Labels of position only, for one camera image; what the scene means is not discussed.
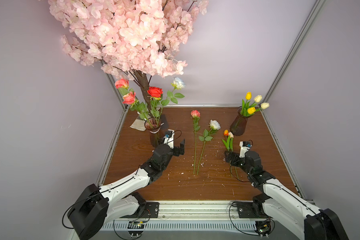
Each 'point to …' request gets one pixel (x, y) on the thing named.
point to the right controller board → (263, 228)
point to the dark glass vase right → (239, 125)
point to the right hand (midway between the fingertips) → (231, 150)
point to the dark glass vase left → (153, 125)
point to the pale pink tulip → (231, 136)
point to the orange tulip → (227, 139)
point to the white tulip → (264, 105)
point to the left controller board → (135, 225)
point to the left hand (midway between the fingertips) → (179, 138)
